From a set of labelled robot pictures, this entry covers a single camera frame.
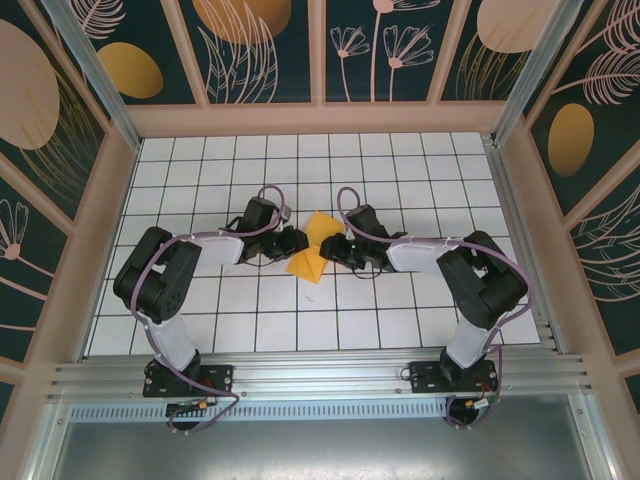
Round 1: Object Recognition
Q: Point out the yellow paper sheet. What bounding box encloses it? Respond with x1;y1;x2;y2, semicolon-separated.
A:
285;209;347;286

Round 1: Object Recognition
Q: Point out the grey metal sheet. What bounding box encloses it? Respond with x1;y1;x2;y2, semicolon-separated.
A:
27;418;619;480

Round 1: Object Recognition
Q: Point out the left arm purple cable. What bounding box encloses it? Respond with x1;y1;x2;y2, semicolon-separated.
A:
129;184;289;436

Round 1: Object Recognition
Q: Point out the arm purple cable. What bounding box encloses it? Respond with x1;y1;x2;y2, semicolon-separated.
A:
129;184;289;436
338;187;532;431

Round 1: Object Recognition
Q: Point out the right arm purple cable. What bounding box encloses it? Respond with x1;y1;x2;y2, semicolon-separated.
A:
338;187;532;431

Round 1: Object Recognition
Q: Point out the long aluminium base rail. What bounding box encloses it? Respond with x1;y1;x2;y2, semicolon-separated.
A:
46;351;595;404

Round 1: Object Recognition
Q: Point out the wide aluminium side rail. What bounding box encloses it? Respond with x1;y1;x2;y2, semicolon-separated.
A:
482;132;570;356

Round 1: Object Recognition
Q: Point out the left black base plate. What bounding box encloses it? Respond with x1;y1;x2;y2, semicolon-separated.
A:
142;363;236;399

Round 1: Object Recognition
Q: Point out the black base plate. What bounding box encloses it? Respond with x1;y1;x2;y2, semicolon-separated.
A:
142;363;236;399
408;359;501;397

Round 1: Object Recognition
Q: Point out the slotted grey cable duct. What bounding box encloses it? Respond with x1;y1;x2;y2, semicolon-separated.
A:
68;402;454;424

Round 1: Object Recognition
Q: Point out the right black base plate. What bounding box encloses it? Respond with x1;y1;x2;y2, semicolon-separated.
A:
408;359;501;397

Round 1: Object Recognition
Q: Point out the black round cable port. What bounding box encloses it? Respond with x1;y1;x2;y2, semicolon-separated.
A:
167;409;209;435
447;398;489;430

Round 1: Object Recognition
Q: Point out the aluminium frame post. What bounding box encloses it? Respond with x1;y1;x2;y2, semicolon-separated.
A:
491;0;597;147
41;0;145;152

